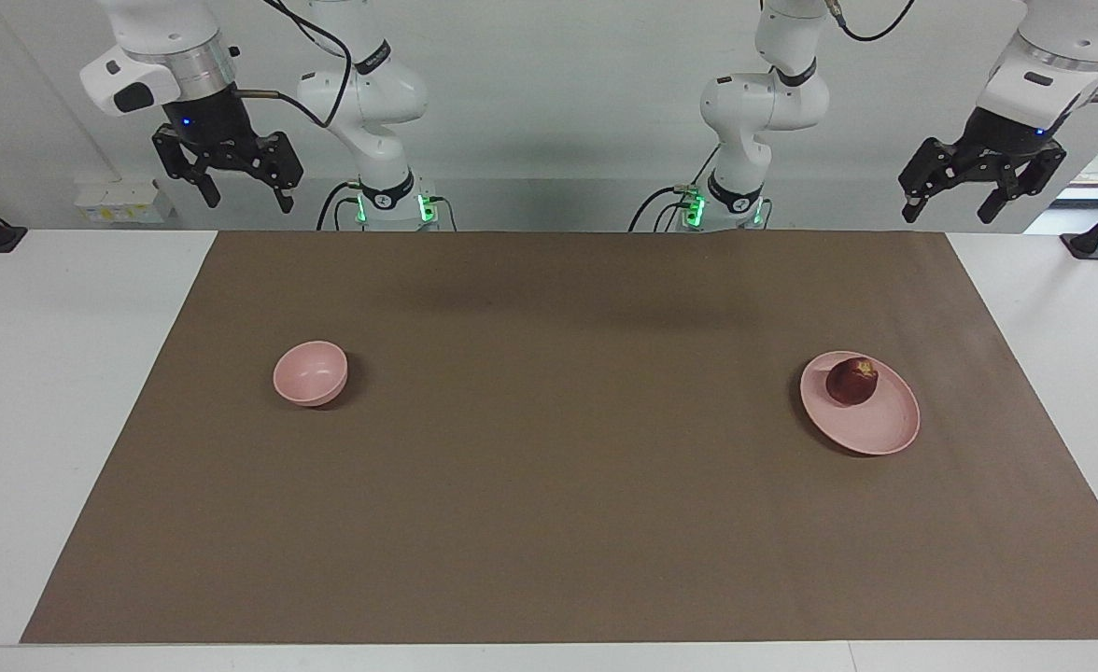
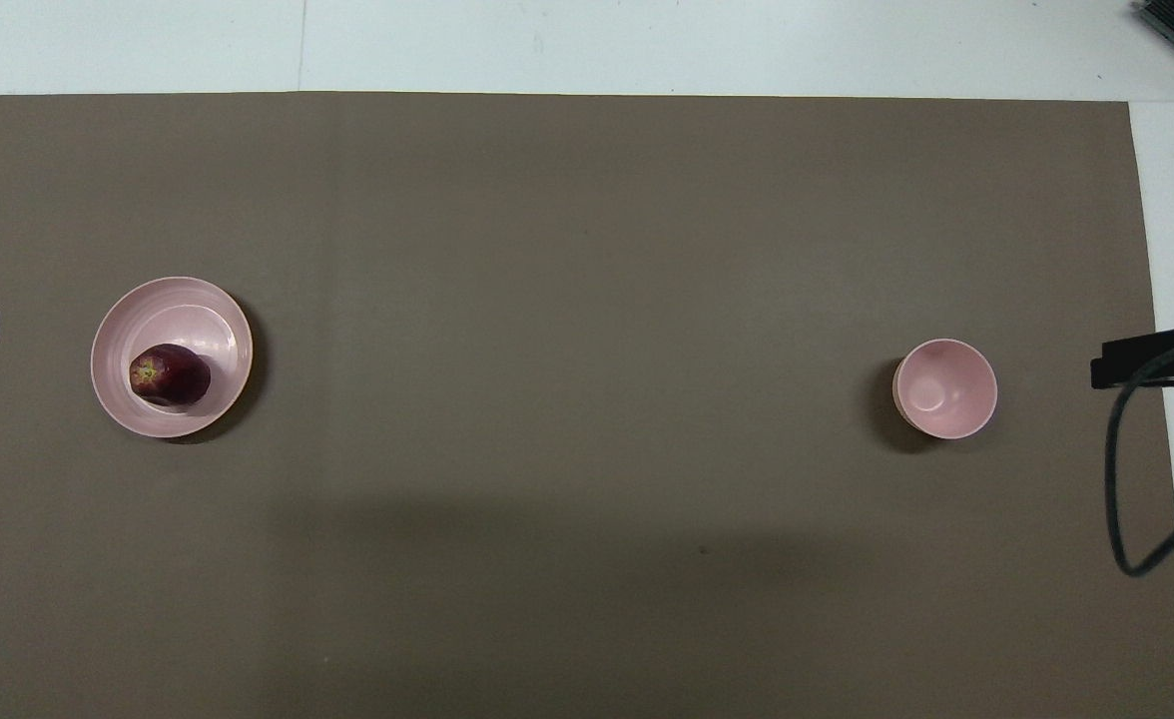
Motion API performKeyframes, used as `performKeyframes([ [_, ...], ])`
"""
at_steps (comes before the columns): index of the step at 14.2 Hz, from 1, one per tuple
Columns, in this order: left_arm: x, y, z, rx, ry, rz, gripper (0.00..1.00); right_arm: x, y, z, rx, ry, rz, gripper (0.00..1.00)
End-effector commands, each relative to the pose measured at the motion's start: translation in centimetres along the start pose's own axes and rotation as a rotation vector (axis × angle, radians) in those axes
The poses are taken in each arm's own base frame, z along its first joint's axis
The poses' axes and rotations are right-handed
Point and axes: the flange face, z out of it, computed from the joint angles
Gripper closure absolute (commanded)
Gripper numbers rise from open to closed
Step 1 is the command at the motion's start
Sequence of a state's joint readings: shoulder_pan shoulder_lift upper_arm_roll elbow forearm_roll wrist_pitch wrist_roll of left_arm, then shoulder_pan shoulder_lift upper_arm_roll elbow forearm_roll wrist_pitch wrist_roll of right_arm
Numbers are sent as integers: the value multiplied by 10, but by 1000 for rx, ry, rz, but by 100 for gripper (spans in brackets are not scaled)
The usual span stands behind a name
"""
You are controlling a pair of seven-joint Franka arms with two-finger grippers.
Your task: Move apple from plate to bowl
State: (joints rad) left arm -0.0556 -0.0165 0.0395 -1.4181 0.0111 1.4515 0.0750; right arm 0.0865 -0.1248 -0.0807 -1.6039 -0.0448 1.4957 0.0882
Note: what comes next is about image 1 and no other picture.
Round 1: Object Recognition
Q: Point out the pink plate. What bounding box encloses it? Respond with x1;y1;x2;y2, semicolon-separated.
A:
799;351;922;457

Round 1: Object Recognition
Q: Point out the white power socket box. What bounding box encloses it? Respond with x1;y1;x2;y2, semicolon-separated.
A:
76;180;176;225

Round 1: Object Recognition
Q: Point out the black base cable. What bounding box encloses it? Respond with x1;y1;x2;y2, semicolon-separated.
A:
630;145;723;232
317;182;363;231

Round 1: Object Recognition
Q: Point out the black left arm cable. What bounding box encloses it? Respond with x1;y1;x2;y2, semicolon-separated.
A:
824;0;916;44

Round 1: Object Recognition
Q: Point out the brown table mat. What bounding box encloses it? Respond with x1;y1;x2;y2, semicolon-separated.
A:
20;231;1098;645

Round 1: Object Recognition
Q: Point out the pink bowl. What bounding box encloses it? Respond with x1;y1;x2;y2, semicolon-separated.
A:
273;341;349;408

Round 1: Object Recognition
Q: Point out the dark red apple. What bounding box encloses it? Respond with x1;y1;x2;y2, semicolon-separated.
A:
825;357;880;407

